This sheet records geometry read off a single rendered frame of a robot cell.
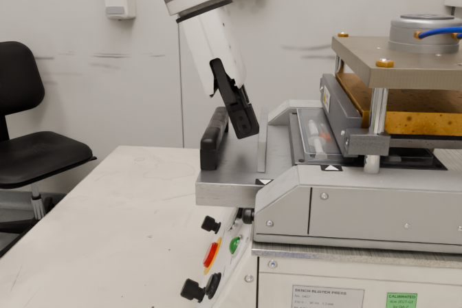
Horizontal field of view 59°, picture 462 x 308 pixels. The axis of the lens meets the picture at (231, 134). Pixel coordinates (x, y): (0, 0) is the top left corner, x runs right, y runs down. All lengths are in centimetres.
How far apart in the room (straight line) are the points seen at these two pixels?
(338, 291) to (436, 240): 11
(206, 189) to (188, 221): 35
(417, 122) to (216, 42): 24
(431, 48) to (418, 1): 148
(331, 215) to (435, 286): 13
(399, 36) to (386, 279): 27
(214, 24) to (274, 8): 143
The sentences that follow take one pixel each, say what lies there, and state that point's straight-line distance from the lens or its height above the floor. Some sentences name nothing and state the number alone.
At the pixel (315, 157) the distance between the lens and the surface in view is 47.
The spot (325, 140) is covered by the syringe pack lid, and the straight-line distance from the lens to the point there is 51.
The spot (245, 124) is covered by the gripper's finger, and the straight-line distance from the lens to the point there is 54.
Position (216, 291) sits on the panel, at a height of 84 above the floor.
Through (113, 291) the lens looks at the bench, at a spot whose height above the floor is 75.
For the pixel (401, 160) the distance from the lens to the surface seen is 49.
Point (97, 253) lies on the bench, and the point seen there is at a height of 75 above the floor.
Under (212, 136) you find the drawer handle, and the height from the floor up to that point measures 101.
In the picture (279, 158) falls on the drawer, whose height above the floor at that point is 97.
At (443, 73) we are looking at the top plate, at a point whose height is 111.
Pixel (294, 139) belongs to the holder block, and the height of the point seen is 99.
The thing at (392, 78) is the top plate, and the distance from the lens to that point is 41.
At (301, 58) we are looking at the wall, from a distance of 194.
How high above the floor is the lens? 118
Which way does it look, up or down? 20 degrees down
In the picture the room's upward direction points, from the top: straight up
